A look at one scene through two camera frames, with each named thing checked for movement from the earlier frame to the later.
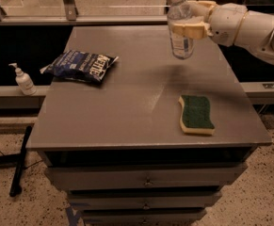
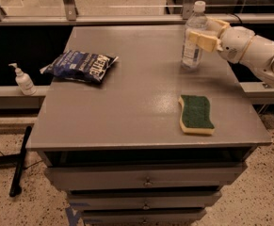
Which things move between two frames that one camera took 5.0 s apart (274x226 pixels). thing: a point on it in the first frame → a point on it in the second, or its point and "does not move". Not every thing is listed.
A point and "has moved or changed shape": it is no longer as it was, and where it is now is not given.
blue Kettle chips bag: x=79 y=65 does not move
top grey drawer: x=148 y=177 does not move
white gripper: x=225 y=24 → x=235 y=44
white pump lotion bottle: x=24 y=81 does not move
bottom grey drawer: x=142 y=217 does not move
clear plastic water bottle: x=180 y=10 has moved or changed shape
